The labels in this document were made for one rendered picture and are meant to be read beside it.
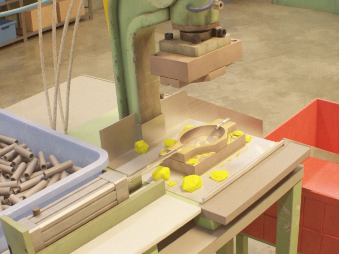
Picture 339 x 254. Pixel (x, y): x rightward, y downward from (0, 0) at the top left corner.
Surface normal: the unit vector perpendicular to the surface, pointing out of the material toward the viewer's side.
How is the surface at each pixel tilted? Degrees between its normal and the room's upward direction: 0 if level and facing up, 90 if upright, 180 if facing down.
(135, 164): 0
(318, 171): 0
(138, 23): 90
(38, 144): 81
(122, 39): 90
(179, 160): 90
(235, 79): 0
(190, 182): 23
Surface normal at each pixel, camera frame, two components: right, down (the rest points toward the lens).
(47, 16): 0.74, 0.23
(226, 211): -0.07, -0.90
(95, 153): -0.66, 0.22
